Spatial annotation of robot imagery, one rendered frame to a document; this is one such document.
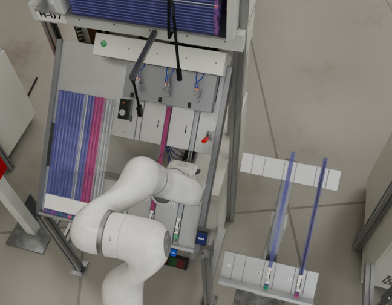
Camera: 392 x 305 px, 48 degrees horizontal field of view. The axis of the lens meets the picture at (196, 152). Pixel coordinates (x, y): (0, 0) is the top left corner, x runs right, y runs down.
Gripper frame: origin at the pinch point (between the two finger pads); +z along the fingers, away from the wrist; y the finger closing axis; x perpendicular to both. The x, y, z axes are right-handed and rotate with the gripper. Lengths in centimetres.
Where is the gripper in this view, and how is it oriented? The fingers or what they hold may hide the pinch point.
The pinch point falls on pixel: (188, 164)
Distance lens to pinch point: 165.3
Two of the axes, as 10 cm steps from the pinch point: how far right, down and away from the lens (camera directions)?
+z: 2.4, -2.7, 9.3
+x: -1.3, 9.4, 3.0
